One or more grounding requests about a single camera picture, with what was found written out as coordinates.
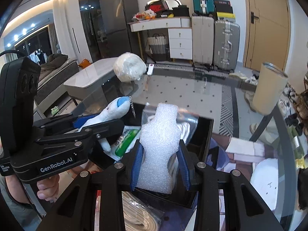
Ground black cardboard box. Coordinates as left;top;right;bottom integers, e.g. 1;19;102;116
89;102;215;209

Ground green white medicine sachet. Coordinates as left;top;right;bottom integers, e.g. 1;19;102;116
109;126;141;161

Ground white foam piece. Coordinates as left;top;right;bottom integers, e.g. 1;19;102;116
137;103;181;194

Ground white rope bundle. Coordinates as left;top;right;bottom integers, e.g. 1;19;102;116
168;121;199;183

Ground white plush doll keychain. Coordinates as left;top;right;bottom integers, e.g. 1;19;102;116
78;96;131;155

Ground bagged cream strap roll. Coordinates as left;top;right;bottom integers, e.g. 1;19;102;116
121;191;165;231

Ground person's left hand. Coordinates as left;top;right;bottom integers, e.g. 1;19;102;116
37;175;59;202

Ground white marble coffee table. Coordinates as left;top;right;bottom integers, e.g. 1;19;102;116
63;57;120;102

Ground anime print table mat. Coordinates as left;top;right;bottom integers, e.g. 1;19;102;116
57;134;280;231

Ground grey sofa bed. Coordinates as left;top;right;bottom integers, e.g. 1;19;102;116
34;59;79;105

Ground white wrapped bundle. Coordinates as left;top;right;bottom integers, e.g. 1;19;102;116
113;52;147;82

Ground woven laundry basket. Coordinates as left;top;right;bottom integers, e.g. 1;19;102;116
147;33;168;62

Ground cream cylindrical trash bin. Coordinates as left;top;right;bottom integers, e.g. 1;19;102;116
252;62;288;116

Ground dark grey refrigerator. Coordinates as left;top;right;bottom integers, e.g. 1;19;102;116
100;0;141;57

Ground white drawer desk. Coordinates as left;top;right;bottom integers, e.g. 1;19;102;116
130;17;193;61

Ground silver suitcase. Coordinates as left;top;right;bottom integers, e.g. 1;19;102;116
213;20;240;71

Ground beige suitcase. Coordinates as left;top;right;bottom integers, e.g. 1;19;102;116
192;16;215;65

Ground black tall cabinet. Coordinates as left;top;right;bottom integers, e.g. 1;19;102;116
78;0;115;62

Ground red black shoe box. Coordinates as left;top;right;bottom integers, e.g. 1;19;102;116
145;0;169;14

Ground stacked black yellow boxes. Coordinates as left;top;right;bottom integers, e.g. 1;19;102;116
213;0;236;23

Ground wooden door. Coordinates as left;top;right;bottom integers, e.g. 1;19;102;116
243;0;291;71

